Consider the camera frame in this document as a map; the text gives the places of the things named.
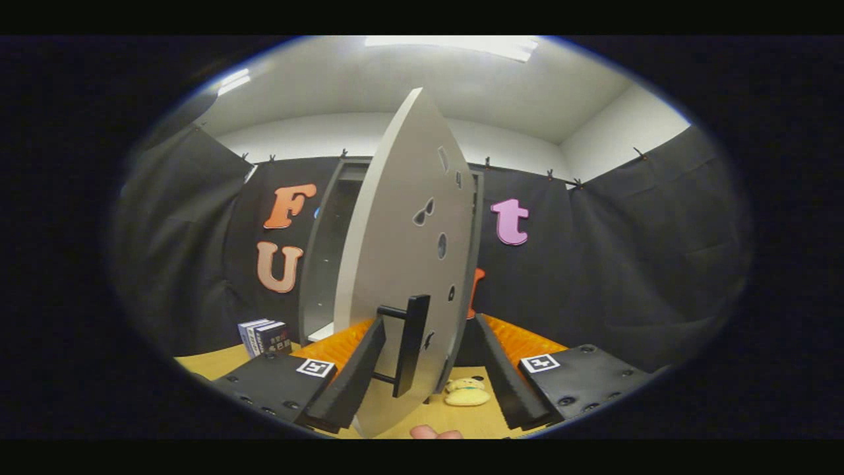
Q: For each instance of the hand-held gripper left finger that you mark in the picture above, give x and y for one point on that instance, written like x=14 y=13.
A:
x=356 y=382

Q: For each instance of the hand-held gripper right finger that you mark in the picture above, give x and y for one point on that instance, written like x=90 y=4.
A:
x=508 y=382

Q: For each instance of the beige cabinet door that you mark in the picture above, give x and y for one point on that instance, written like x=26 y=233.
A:
x=395 y=231

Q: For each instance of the yellow plush toy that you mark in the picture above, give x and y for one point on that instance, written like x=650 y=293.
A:
x=467 y=394

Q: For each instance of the white cabinet shelf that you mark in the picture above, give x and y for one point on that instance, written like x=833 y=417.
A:
x=322 y=332

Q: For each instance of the dark blue book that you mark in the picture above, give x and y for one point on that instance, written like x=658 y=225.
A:
x=273 y=338

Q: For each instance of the blue and white book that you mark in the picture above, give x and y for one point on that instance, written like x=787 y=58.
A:
x=247 y=338

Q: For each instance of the grey cabinet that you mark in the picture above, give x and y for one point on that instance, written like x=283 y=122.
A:
x=323 y=264

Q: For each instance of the black backdrop cloth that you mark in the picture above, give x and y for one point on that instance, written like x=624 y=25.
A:
x=626 y=264

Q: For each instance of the long ceiling light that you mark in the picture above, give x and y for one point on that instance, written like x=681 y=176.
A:
x=234 y=82

